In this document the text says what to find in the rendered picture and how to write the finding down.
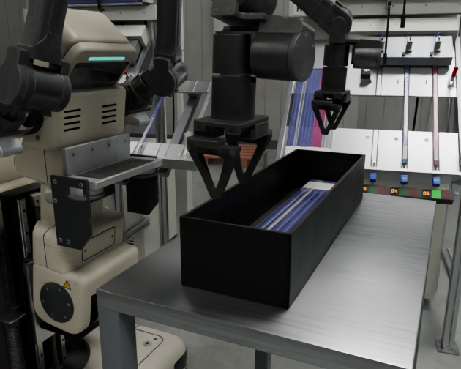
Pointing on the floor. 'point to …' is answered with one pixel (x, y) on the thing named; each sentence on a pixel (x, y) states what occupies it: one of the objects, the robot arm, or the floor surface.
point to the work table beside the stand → (359, 221)
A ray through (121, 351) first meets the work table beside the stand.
